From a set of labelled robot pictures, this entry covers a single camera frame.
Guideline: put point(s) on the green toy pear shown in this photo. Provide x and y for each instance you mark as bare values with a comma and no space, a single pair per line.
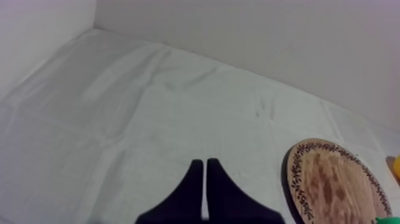
388,220

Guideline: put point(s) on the round wooden board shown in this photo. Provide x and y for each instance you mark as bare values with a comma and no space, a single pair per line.
334,184

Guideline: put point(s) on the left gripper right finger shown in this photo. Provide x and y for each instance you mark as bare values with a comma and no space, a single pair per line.
228,200

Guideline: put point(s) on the yellow plastic basket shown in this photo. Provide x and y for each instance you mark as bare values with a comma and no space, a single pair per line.
397,165

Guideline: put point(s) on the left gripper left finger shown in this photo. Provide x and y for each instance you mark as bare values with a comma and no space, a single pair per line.
184,200

